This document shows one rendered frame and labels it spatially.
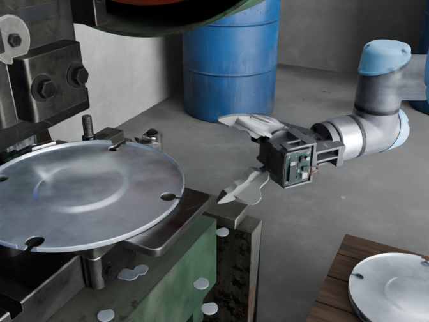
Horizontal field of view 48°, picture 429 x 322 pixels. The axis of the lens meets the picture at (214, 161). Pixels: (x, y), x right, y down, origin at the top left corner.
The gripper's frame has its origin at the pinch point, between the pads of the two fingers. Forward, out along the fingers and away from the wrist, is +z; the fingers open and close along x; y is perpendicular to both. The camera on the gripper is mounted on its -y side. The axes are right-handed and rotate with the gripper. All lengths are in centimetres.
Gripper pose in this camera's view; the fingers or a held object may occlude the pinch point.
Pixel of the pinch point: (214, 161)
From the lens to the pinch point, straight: 74.6
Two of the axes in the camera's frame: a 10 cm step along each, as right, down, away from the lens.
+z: -9.0, 2.0, -3.7
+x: 0.0, 8.8, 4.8
